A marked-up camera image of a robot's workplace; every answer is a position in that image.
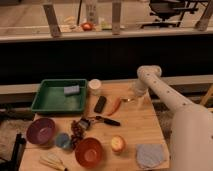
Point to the orange bowl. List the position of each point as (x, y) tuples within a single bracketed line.
[(89, 153)]

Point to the blue sponge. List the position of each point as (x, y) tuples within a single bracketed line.
[(70, 90)]

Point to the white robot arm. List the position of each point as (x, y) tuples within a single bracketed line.
[(191, 141)]

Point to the purple bowl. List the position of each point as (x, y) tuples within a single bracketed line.
[(41, 131)]

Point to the black rectangular block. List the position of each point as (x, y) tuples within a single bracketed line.
[(100, 104)]

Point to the small blue cup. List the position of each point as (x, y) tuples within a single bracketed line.
[(62, 140)]

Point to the dark red grapes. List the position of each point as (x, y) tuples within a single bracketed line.
[(77, 134)]

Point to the small metal clip toy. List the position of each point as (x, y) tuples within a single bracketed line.
[(85, 123)]

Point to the green plastic tray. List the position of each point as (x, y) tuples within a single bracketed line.
[(52, 99)]

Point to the black chair frame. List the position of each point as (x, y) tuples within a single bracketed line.
[(18, 149)]

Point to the black office chair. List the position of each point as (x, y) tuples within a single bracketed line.
[(170, 13)]

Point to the black handled knife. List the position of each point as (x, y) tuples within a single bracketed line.
[(107, 121)]

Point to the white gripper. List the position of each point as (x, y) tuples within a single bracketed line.
[(139, 89)]

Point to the red yellow apple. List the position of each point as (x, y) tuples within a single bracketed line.
[(117, 144)]

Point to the red fruit on shelf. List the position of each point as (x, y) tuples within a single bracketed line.
[(87, 26)]

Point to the grey folded cloth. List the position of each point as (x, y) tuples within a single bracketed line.
[(149, 155)]

